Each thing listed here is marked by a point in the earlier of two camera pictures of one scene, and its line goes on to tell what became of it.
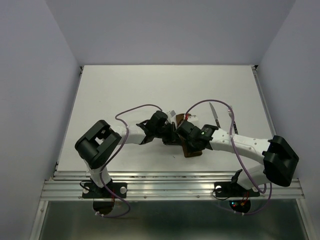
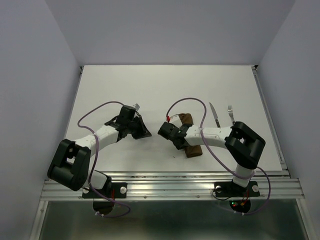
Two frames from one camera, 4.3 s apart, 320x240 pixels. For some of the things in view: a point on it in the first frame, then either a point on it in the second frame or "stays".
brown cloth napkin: (187, 153) stays
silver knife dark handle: (216, 116) stays
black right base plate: (231, 189) stays
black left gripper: (173, 139) -> (143, 132)
